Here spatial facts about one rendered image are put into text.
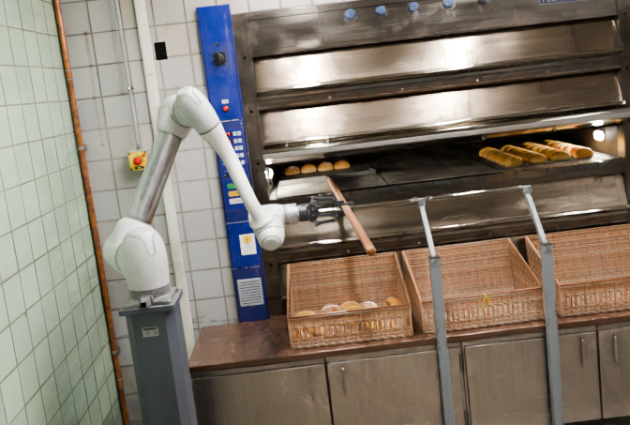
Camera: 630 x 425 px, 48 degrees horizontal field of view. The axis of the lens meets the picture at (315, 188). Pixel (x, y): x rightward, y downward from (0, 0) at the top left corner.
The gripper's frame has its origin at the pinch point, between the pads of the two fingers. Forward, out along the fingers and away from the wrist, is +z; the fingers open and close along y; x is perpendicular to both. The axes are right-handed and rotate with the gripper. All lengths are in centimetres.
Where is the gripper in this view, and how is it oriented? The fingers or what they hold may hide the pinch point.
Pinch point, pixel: (345, 207)
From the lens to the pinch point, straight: 302.4
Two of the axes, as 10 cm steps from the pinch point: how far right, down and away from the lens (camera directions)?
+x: 0.4, 1.5, -9.9
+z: 9.9, -1.1, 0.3
